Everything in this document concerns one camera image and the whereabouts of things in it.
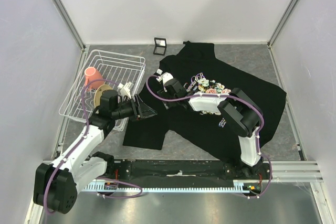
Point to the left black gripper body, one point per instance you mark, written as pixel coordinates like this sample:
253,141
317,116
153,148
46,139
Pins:
129,110

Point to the pink plastic cup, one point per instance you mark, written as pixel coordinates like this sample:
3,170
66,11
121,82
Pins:
93,78

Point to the toothed aluminium cable rail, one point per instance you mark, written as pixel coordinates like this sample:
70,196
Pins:
100,186

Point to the tan round plate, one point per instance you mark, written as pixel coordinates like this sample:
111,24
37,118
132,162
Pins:
98,93

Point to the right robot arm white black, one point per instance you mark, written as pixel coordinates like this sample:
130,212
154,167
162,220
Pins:
238,110

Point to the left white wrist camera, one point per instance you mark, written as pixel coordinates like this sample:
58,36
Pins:
125,89

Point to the small white brooch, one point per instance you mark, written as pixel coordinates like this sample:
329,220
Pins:
159,71

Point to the black printed t-shirt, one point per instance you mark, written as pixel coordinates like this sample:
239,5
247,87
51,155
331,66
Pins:
203,130

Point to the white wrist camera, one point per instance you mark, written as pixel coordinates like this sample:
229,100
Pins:
165,77
125,89

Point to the white wire basket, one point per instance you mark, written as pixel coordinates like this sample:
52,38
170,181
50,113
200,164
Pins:
115,67

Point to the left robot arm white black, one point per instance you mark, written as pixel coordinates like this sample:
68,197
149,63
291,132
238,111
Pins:
58,184

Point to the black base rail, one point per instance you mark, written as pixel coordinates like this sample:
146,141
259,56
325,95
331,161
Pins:
128,169

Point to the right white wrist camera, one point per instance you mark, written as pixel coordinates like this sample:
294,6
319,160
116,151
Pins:
165,77

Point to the small black open box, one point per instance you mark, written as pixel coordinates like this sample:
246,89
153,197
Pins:
160,46

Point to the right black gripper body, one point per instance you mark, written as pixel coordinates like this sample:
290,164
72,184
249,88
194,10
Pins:
168,104

